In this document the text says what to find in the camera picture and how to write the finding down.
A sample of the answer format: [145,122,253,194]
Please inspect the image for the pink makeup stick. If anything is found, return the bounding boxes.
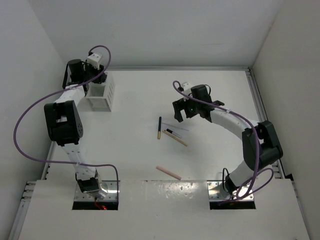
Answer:
[156,165,182,181]

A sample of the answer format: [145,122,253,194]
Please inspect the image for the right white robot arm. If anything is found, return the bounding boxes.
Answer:
[172,80,284,195]

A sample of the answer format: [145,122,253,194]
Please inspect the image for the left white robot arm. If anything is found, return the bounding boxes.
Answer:
[44,53,106,198]

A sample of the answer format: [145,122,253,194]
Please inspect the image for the gold makeup pencil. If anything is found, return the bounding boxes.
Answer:
[162,130,188,147]

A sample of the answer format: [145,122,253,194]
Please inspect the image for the thin clear silver stick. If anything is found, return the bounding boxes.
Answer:
[162,122,190,132]

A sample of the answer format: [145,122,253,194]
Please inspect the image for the black white eyeliner pen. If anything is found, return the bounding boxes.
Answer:
[166,128,182,139]

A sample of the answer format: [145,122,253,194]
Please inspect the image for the dark green gold mascara tube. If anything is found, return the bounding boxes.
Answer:
[157,116,162,140]

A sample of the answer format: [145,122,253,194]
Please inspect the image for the white slotted organizer box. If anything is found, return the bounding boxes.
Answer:
[85,71,116,112]

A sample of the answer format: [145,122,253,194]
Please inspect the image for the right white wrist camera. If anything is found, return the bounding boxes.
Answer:
[182,82,193,97]

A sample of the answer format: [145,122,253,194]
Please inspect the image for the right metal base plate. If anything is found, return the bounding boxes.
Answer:
[206,180,254,203]

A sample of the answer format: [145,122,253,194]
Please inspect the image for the metal base plate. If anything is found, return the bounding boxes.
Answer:
[73,180,119,202]
[206,180,254,203]

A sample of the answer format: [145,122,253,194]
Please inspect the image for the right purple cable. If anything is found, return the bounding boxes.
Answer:
[172,80,275,202]

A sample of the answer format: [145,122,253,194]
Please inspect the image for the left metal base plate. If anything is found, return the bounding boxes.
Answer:
[73,180,119,202]

